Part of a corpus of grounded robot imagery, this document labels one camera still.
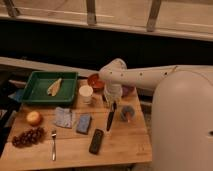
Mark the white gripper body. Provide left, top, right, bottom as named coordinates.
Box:
left=104, top=83, right=122, bottom=102

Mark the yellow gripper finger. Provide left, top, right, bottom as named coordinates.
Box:
left=115, top=99, right=121, bottom=109
left=103, top=98, right=111, bottom=108

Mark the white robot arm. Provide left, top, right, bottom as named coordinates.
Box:
left=99, top=58, right=178, bottom=108

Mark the white paper cup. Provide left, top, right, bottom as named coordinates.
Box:
left=79, top=85, right=93, bottom=104

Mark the small blue bowl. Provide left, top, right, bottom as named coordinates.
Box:
left=120, top=105, right=135, bottom=123

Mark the purple bowl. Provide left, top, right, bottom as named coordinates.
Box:
left=122, top=85, right=134, bottom=97

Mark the orange bowl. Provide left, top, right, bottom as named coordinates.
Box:
left=87, top=73, right=104, bottom=92

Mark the blue sponge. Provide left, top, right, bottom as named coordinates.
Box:
left=76, top=114, right=92, bottom=135

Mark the black remote control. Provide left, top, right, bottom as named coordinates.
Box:
left=89, top=129, right=104, bottom=154

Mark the light blue cloth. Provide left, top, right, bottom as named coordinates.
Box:
left=54, top=107, right=72, bottom=128

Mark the yellow banana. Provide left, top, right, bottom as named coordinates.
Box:
left=47, top=78, right=62, bottom=96

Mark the silver fork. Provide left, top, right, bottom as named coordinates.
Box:
left=51, top=130, right=57, bottom=161

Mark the green plastic tray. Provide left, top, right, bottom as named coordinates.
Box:
left=21, top=71, right=78, bottom=105

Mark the red yellow apple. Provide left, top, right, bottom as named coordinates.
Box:
left=26, top=111, right=42, bottom=126

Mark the bunch of red grapes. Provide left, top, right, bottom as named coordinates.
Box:
left=12, top=127, right=45, bottom=148

